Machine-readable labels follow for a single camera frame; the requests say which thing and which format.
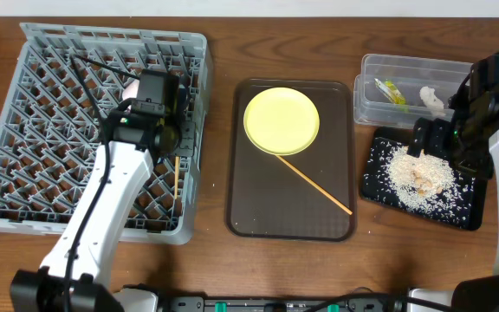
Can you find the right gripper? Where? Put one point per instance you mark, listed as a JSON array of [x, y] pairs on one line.
[[437, 129]]

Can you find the clear plastic bin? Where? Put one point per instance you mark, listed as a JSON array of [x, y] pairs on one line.
[[409, 74]]

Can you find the rice leftovers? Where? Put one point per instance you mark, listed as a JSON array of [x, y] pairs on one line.
[[419, 178]]

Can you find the green snack wrapper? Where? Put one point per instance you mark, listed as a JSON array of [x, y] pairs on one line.
[[390, 91]]

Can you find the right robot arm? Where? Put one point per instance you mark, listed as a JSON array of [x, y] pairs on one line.
[[480, 117]]

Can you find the black tray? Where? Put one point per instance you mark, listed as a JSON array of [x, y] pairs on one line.
[[459, 206]]

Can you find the white tissue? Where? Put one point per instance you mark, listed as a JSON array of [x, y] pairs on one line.
[[430, 100]]

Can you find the grey dishwasher rack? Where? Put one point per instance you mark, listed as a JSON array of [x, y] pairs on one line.
[[48, 133]]

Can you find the white bowl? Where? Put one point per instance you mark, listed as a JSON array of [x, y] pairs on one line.
[[131, 91]]

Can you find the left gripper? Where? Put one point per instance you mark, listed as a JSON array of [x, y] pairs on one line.
[[185, 145]]

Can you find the yellow plate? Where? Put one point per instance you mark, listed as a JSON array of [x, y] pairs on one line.
[[281, 121]]

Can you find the wooden chopstick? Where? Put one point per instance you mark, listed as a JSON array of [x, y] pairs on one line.
[[176, 177], [315, 185]]

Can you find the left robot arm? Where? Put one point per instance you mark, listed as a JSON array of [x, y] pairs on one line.
[[74, 276]]

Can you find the dark brown serving tray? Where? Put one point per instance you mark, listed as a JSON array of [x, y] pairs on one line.
[[267, 199]]

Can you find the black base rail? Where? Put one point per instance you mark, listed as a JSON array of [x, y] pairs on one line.
[[275, 304]]

